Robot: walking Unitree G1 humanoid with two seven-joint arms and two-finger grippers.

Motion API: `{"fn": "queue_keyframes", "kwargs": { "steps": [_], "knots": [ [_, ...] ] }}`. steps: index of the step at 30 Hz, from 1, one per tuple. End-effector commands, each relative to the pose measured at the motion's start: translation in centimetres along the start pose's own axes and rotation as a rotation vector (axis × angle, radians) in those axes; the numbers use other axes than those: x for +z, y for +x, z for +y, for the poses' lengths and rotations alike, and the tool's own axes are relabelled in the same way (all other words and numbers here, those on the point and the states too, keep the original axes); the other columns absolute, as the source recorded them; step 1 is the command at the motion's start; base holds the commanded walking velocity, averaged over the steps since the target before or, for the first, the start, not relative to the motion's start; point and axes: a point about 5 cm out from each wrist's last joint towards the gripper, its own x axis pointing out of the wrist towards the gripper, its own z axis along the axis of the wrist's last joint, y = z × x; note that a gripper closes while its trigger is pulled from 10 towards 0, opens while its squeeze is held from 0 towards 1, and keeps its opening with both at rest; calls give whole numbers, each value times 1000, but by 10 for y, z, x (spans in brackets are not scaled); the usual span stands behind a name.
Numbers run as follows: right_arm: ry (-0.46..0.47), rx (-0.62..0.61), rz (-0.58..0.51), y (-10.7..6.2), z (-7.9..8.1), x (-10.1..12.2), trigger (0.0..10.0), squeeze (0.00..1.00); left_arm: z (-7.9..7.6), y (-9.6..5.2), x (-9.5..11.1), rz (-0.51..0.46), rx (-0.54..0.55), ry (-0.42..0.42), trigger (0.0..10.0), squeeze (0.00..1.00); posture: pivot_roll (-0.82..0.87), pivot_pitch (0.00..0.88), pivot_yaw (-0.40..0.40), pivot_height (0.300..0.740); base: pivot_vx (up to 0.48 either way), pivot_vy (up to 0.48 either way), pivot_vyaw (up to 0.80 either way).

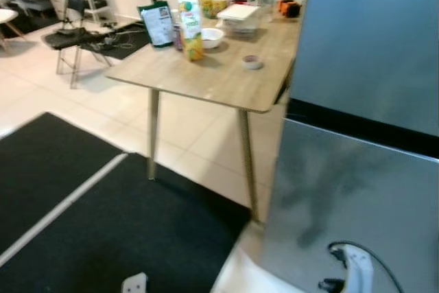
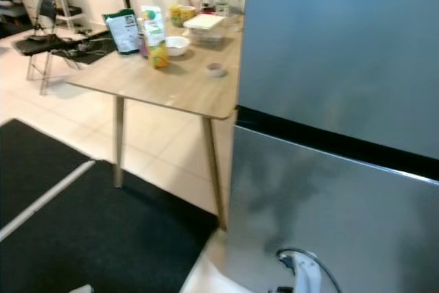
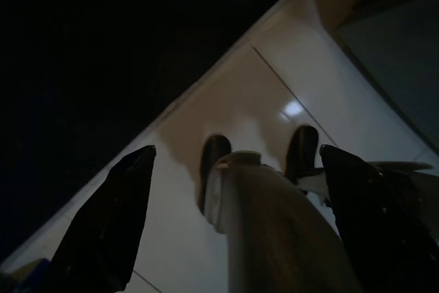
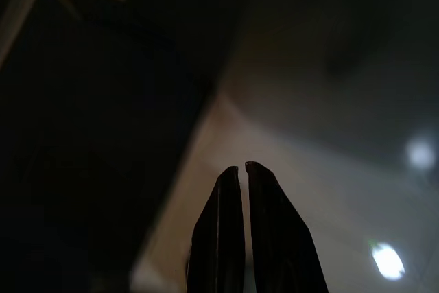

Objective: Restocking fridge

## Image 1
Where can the green white food pouch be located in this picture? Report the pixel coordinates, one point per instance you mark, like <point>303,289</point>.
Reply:
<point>158,25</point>

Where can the grey fridge lower door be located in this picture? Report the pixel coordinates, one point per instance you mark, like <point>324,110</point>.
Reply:
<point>357,197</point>

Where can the grey fridge cabinet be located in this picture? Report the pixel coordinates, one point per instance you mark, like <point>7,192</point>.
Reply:
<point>357,125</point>

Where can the black floor mat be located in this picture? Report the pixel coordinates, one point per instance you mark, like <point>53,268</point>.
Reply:
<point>123,42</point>
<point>48,162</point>
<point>123,231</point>

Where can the light wooden table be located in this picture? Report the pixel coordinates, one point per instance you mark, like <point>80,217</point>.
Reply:
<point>226,73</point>

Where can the beige tape roll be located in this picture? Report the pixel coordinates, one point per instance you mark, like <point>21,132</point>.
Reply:
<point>252,62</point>

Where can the orange black object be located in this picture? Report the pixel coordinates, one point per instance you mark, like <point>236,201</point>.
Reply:
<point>289,8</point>

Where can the white lidded food container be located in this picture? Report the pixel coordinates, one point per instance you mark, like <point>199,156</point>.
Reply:
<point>238,15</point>

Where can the yellow green juice carton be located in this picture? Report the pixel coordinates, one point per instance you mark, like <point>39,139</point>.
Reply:
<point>191,29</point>

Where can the yellow cup noodles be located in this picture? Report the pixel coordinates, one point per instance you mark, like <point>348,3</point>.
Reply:
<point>206,6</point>
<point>219,5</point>

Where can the black folding chair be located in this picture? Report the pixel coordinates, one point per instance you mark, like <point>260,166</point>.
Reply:
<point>72,36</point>

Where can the white round side table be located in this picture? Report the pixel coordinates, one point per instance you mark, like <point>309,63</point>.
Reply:
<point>7,17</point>

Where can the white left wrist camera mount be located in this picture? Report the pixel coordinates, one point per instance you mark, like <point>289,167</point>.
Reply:
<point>135,284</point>

